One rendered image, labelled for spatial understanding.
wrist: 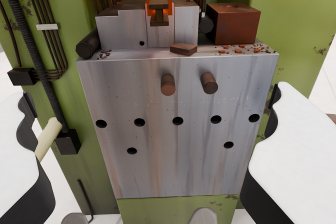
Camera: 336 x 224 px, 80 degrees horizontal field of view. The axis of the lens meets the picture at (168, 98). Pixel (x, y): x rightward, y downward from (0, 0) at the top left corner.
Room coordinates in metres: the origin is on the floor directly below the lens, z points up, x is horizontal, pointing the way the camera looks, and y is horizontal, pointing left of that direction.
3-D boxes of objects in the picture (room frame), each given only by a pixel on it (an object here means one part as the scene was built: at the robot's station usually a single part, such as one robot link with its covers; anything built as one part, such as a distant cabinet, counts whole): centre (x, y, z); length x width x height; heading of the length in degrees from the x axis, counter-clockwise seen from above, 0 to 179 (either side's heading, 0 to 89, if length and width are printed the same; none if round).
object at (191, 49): (0.38, -0.03, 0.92); 0.04 x 0.03 x 0.01; 53
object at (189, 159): (0.63, -0.02, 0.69); 0.56 x 0.38 x 0.45; 0
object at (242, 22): (0.47, -0.14, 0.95); 0.12 x 0.09 x 0.07; 0
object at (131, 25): (0.62, 0.04, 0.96); 0.42 x 0.20 x 0.09; 0
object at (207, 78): (0.33, -0.08, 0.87); 0.04 x 0.03 x 0.03; 0
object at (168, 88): (0.33, 0.00, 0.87); 0.04 x 0.03 x 0.03; 0
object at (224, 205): (0.63, -0.02, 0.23); 0.56 x 0.38 x 0.47; 0
